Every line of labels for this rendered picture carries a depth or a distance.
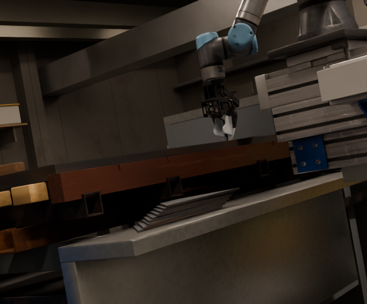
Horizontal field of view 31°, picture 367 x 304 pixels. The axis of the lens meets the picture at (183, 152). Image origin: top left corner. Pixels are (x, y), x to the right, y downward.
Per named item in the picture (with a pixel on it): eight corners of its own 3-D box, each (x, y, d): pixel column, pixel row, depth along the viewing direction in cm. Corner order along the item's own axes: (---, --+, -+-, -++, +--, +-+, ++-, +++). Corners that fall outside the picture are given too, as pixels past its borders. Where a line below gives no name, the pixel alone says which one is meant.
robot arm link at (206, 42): (219, 29, 213) (193, 34, 214) (226, 63, 213) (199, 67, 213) (219, 34, 221) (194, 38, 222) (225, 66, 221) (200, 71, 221)
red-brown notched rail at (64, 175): (51, 204, 138) (46, 175, 138) (352, 144, 268) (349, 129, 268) (64, 202, 135) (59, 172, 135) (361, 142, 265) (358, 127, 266)
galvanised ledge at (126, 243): (59, 262, 132) (57, 247, 132) (329, 182, 236) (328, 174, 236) (135, 256, 120) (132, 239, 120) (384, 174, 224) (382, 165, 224)
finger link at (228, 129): (220, 145, 214) (216, 117, 214) (231, 143, 219) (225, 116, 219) (229, 143, 212) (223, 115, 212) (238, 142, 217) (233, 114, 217)
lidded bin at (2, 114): (8, 127, 1010) (4, 108, 1010) (23, 122, 979) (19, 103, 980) (-24, 130, 973) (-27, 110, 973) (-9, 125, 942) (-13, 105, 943)
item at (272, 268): (90, 438, 131) (59, 262, 132) (348, 279, 235) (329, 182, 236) (105, 440, 129) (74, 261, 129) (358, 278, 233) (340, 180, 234)
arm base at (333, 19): (370, 33, 165) (363, -6, 165) (338, 32, 154) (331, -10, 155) (319, 48, 176) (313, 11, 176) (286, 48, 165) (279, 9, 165)
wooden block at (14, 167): (-17, 185, 205) (-20, 169, 205) (-6, 183, 211) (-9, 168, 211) (16, 178, 202) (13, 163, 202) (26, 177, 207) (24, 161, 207)
